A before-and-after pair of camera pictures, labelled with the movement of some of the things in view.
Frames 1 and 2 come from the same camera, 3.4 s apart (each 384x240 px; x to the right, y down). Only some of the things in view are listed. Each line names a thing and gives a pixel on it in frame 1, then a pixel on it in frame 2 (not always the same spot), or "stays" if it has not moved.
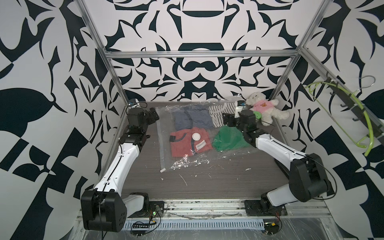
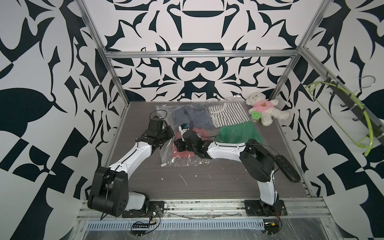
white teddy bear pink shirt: [258, 102] stays
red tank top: [188, 142] stays
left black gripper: [148, 117] -> [169, 131]
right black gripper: [227, 118] -> [178, 144]
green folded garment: [229, 138] stays
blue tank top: [188, 116] stays
